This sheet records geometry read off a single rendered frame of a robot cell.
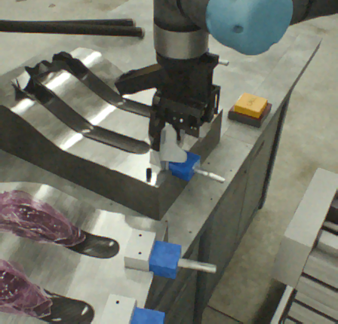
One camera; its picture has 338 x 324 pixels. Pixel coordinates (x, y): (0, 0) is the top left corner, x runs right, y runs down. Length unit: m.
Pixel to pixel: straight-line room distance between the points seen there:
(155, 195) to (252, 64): 0.62
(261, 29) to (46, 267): 0.42
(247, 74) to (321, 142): 1.20
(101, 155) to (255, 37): 0.40
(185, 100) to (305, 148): 1.66
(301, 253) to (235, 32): 0.26
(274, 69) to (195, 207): 0.56
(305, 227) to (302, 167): 1.59
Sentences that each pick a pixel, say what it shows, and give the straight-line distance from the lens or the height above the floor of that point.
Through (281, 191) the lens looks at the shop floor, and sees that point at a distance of 1.94.
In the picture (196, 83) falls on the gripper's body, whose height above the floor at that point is 1.07.
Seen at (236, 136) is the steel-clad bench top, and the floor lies 0.80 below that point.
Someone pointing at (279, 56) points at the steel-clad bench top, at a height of 0.80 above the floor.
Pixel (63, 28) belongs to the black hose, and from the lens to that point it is 1.22.
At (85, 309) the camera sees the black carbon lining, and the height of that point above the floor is 0.85.
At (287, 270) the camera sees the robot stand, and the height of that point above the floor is 0.93.
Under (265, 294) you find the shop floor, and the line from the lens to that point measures 1.60.
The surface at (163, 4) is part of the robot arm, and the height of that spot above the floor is 1.18.
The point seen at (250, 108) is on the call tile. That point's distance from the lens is 0.94.
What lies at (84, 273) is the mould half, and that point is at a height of 0.85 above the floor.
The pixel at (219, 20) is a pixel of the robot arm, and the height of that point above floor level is 1.20.
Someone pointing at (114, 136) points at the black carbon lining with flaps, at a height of 0.88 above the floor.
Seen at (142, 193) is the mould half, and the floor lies 0.86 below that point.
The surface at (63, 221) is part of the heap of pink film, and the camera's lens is 0.64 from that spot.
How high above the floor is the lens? 1.37
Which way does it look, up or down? 42 degrees down
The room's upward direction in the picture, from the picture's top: straight up
